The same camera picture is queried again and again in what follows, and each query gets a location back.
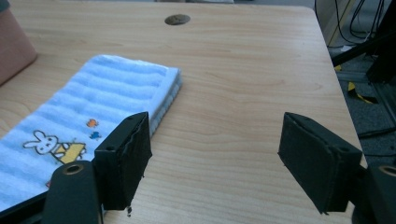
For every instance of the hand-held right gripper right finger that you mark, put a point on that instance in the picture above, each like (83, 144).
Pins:
(317, 161)

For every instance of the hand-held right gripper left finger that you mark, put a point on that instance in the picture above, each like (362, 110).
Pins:
(123, 161)

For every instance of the blue striped rabbit towel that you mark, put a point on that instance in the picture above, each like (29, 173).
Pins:
(84, 109)

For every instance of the yellow and black floor tape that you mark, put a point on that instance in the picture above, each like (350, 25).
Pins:
(358, 92)

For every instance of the pink box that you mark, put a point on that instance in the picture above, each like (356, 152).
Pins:
(12, 46)

